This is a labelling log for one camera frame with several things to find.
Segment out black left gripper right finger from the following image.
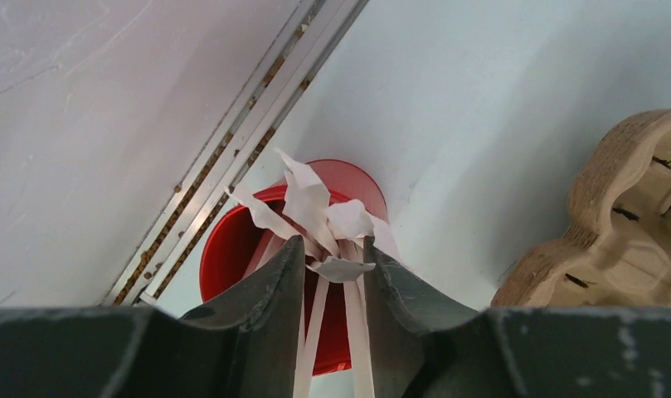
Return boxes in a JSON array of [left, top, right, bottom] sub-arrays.
[[363, 237, 671, 397]]

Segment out brown pulp cup carrier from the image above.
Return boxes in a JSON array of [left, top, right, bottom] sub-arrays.
[[491, 109, 671, 307]]

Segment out red cup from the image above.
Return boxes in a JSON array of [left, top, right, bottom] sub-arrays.
[[199, 159, 388, 376]]

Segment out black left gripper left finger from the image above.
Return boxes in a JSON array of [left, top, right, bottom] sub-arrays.
[[0, 236, 305, 397]]

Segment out aluminium frame post left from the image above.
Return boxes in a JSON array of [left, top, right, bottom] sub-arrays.
[[101, 1, 366, 306]]

